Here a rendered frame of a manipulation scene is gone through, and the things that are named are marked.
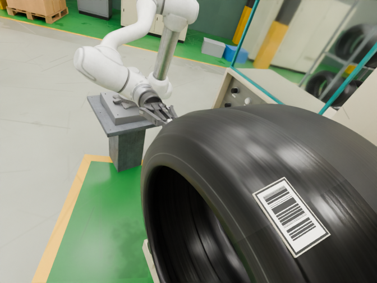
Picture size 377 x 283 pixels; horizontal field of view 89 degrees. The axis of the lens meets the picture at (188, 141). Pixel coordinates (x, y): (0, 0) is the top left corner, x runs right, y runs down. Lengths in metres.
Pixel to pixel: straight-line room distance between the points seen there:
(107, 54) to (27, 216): 1.47
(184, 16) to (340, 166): 1.07
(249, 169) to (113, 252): 1.54
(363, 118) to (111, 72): 0.71
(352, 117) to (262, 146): 0.34
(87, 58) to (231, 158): 0.60
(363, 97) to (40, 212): 1.94
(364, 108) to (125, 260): 1.57
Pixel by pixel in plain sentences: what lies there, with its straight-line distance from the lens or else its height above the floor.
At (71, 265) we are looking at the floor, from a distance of 1.71.
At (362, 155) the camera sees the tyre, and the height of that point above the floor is 1.49.
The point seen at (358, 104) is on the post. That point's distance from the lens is 0.55.
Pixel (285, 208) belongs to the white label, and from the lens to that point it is 0.21.
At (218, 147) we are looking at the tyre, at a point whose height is 1.45.
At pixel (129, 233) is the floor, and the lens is 1.74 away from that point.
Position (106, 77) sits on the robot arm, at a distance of 0.75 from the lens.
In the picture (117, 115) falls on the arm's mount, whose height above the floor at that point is 0.72.
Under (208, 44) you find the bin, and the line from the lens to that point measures 6.02.
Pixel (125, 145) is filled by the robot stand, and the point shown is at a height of 0.36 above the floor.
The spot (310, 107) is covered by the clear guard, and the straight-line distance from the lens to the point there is 0.93.
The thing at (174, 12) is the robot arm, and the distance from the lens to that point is 1.20.
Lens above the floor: 1.61
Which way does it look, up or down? 40 degrees down
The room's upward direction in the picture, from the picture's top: 19 degrees clockwise
